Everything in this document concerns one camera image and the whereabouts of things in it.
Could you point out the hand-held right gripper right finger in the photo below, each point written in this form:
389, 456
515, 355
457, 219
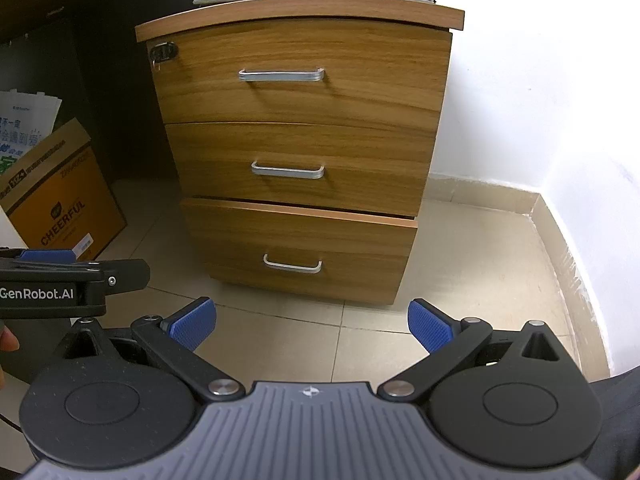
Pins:
430, 327

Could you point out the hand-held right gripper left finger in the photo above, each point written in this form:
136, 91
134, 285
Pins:
192, 322

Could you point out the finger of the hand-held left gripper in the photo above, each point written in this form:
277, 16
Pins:
47, 256
127, 275

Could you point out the deep wooden drawer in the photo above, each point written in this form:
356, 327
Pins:
300, 235

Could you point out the wooden drawer with key lock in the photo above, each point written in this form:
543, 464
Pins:
300, 105

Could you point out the wooden drawer cabinet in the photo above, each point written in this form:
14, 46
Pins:
300, 20

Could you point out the person's left hand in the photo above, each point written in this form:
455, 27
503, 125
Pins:
8, 340

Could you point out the orange cardboard box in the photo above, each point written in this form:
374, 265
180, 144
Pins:
65, 195

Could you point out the white printed paper bag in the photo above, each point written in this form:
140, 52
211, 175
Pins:
25, 120

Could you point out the person's dark clothing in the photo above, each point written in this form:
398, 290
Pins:
620, 425

